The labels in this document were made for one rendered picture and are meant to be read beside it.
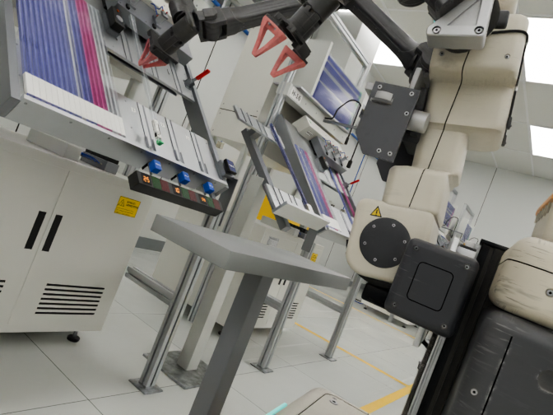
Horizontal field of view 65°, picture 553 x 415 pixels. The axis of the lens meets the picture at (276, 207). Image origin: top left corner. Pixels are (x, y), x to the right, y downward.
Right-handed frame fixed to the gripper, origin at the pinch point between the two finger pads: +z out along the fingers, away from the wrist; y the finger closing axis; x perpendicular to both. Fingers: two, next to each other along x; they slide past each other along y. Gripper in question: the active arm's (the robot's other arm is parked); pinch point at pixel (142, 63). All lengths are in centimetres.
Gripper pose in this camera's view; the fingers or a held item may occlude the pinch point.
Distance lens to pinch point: 139.8
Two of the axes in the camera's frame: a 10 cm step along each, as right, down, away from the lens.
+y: -5.0, -2.4, -8.3
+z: -8.2, 4.5, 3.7
